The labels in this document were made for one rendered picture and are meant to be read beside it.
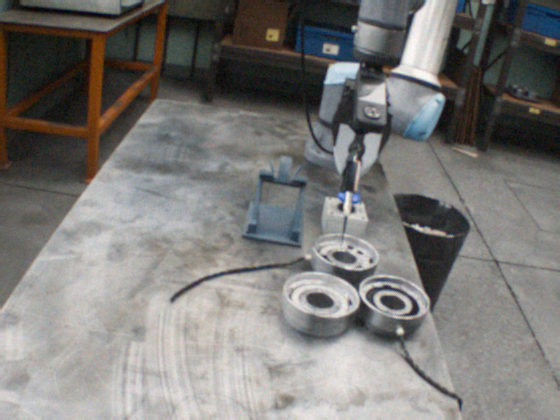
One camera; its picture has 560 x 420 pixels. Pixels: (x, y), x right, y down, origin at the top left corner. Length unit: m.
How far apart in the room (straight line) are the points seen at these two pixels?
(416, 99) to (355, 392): 0.71
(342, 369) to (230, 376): 0.14
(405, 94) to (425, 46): 0.12
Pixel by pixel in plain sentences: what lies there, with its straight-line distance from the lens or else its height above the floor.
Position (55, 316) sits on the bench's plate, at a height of 0.80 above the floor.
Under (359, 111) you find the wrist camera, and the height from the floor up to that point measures 1.06.
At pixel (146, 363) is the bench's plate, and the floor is 0.80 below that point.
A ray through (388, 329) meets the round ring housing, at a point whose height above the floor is 0.82.
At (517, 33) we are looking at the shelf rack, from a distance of 4.47.
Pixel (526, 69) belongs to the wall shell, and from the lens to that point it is 5.22.
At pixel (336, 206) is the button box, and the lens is 1.03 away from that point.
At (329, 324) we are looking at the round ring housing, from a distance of 0.76.
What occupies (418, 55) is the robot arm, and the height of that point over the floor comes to 1.09.
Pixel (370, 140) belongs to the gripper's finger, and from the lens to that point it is 0.94.
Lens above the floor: 1.28
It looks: 27 degrees down
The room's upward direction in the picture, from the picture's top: 11 degrees clockwise
